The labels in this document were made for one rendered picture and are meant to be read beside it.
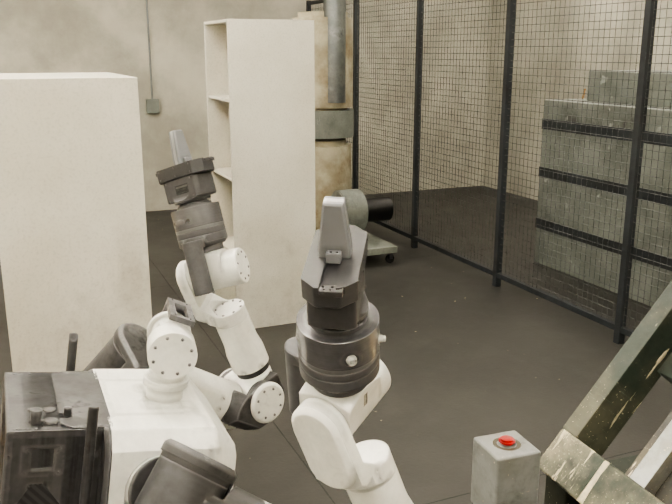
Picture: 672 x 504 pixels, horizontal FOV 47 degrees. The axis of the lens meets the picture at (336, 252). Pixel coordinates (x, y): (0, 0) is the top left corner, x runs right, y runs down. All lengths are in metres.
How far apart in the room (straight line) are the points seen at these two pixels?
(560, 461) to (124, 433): 1.32
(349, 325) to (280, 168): 4.47
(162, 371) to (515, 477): 1.11
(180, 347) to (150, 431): 0.12
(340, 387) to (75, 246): 2.74
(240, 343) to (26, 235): 2.12
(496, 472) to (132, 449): 1.10
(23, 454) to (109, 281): 2.53
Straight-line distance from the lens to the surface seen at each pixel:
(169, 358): 1.07
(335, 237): 0.75
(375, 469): 0.90
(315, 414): 0.84
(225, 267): 1.37
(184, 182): 1.39
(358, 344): 0.79
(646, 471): 1.97
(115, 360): 1.32
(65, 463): 1.06
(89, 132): 3.42
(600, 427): 2.14
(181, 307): 1.16
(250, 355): 1.46
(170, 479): 0.93
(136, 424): 1.06
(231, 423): 1.45
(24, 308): 3.55
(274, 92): 5.16
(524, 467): 1.97
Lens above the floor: 1.86
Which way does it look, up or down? 14 degrees down
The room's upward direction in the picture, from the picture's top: straight up
